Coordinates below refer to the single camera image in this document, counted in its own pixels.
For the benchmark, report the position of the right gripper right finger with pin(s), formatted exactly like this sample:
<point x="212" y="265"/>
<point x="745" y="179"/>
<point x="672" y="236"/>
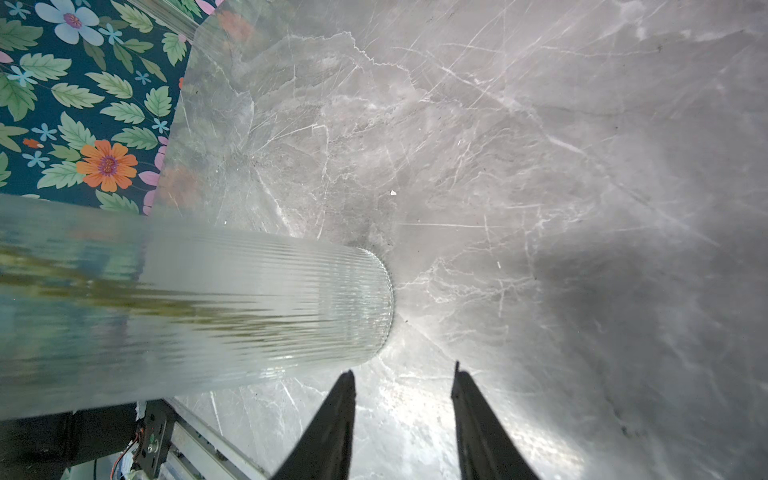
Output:
<point x="485" y="450"/>

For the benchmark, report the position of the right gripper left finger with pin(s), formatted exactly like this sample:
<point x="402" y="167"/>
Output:
<point x="324" y="451"/>

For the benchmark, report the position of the clear glass vase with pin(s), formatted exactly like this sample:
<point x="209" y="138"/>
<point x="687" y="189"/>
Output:
<point x="102" y="308"/>

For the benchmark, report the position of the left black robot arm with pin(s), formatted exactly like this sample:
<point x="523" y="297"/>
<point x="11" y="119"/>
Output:
<point x="44" y="447"/>

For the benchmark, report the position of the aluminium mounting rail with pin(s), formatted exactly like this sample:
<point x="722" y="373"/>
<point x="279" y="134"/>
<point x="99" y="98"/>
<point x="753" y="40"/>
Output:
<point x="197" y="451"/>

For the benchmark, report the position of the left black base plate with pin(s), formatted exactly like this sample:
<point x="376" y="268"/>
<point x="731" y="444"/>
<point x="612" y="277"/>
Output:
<point x="155" y="439"/>

